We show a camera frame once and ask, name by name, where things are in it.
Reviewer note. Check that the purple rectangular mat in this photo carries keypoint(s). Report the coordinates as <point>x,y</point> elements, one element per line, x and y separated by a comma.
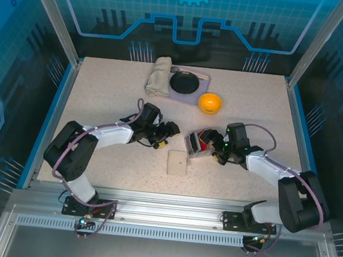
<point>204,87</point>

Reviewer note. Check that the orange bowl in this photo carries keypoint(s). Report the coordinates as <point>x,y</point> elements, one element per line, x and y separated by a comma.
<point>210,103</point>

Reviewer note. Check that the clear acrylic card stand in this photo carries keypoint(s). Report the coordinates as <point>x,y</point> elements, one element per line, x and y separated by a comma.
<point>197,154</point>

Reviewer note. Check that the aluminium frame rail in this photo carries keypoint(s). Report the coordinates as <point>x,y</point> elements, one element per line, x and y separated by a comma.
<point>167,207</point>

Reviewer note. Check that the aluminium side rail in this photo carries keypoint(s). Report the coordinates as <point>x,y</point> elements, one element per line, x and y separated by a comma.
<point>298,131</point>
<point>55,108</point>

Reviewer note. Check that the red credit card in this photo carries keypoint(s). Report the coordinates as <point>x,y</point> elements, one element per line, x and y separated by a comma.
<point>203,145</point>

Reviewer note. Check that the lit power connector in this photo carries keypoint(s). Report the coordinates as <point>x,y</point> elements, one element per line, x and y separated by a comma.
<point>260,239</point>
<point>85,222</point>

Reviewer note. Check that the beige folded cloth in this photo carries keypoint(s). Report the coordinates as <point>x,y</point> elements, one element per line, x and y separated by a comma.
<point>158,75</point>

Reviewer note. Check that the brown flat utensil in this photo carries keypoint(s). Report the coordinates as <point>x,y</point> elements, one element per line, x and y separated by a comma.
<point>201,75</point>

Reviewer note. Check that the black credit card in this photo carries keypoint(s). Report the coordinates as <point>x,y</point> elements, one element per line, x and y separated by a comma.
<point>193,142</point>

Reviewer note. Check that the aluminium frame post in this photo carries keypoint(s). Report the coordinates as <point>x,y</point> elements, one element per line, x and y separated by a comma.
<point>54,17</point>
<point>316,42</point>

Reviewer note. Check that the black round pan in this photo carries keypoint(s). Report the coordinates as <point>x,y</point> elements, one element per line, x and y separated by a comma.
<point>184,83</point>

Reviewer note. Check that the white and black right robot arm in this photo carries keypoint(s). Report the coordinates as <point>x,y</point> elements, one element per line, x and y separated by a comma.
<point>300,207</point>

